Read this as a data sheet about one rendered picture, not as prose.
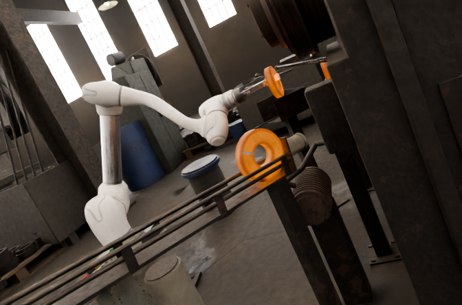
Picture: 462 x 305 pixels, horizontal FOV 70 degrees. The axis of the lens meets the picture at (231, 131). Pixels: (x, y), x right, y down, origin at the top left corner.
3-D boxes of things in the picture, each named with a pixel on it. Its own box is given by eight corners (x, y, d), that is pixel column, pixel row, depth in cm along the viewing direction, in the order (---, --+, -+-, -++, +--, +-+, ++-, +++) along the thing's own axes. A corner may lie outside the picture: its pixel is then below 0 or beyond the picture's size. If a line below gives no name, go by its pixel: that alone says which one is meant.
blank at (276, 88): (273, 65, 163) (268, 68, 165) (267, 66, 149) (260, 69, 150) (287, 93, 164) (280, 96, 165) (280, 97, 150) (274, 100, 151)
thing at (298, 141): (311, 149, 104) (304, 131, 103) (292, 160, 99) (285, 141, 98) (297, 150, 109) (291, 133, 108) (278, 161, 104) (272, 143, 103)
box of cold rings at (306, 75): (331, 102, 446) (309, 48, 432) (337, 117, 368) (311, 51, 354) (261, 130, 476) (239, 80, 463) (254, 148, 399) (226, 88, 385)
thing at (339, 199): (326, 189, 215) (283, 89, 203) (351, 200, 190) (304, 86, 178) (300, 205, 211) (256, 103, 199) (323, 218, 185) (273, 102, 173)
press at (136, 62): (136, 152, 916) (89, 62, 870) (161, 137, 1014) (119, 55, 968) (171, 139, 845) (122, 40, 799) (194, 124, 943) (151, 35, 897)
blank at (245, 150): (283, 183, 97) (276, 183, 100) (285, 132, 100) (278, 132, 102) (238, 180, 90) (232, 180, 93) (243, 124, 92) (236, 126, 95)
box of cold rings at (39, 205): (86, 210, 481) (56, 158, 467) (133, 194, 445) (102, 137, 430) (10, 267, 370) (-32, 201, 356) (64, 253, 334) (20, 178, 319)
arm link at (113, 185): (95, 228, 172) (103, 213, 194) (127, 226, 175) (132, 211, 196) (87, 80, 163) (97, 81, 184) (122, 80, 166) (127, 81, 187)
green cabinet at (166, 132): (148, 181, 487) (100, 88, 462) (169, 163, 551) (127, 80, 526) (174, 171, 470) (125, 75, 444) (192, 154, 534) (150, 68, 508)
